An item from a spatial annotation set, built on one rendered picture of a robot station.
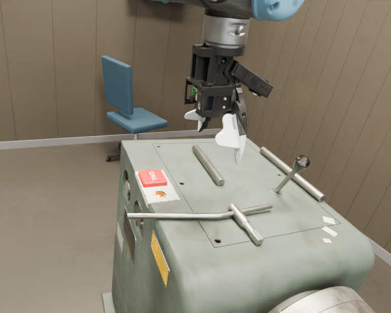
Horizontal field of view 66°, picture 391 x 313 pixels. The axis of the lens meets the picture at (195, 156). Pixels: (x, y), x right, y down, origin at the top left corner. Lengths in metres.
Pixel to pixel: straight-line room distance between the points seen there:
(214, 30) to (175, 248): 0.39
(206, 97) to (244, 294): 0.35
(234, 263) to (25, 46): 3.03
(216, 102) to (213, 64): 0.06
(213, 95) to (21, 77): 3.00
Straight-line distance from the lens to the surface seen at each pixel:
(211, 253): 0.59
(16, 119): 3.56
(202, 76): 0.53
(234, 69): 0.54
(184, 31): 3.75
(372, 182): 3.01
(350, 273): 0.77
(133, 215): 0.63
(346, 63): 3.12
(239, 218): 0.66
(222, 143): 0.53
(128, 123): 3.01
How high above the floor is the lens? 1.67
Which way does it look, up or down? 27 degrees down
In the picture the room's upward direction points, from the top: 11 degrees clockwise
